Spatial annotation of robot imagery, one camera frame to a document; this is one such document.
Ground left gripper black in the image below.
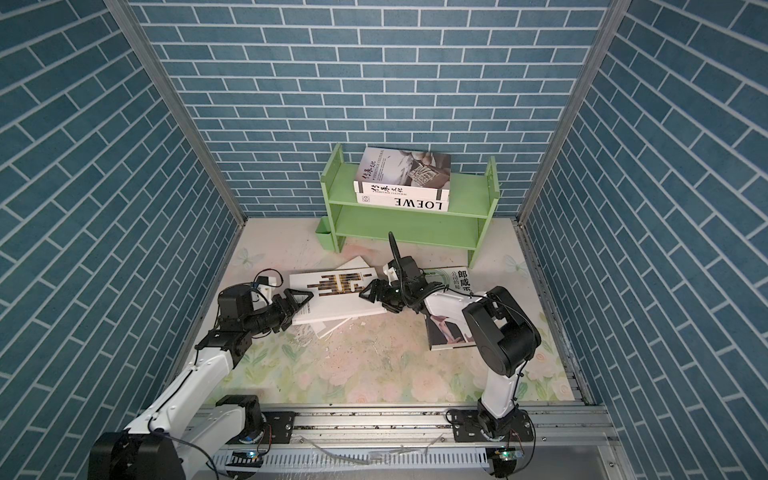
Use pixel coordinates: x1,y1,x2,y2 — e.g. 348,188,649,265
242,289,313,339

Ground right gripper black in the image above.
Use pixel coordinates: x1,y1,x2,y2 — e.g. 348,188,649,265
358,279,412,314

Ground white booklet with brown bars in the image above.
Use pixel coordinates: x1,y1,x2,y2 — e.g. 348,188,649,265
289,267,386,325

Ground white Loewe Foundation book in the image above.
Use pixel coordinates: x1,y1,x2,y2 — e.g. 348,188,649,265
353,181,450,212

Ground white-backed heritage culture book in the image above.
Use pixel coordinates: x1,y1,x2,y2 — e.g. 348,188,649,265
354,147,451,200

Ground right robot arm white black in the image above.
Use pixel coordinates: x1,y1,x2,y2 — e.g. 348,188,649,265
360,252,541,440

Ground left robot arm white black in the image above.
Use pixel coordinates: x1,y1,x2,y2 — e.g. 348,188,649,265
87,283,314,479

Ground white magazine with handbag photo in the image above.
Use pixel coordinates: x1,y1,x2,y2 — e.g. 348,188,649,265
310,256,368,339

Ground Chinese book with man portrait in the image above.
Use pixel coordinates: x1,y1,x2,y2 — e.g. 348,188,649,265
425,267,475,351

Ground green two-tier shelf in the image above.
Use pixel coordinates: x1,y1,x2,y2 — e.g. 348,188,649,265
316,144,501,266

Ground left circuit board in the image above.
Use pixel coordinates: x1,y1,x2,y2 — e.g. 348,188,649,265
226,450,264,471

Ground circuit board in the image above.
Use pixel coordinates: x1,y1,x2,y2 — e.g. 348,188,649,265
226,450,264,471
486,447,524,470

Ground right circuit board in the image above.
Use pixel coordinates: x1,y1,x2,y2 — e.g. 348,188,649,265
486,447,524,470

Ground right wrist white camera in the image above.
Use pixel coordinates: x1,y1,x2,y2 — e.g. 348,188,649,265
383,266,399,283

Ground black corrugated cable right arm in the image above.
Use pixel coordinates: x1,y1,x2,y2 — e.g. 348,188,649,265
387,231,445,301

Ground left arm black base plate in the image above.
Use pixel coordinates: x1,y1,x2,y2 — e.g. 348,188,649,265
226,411,297,448

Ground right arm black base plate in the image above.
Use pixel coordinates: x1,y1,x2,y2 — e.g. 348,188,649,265
444,408,535,443

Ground white slotted cable duct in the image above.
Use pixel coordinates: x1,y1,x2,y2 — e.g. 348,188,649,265
212,447,490,473

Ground aluminium front rail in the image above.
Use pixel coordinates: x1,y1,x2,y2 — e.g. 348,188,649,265
122,404,625,450

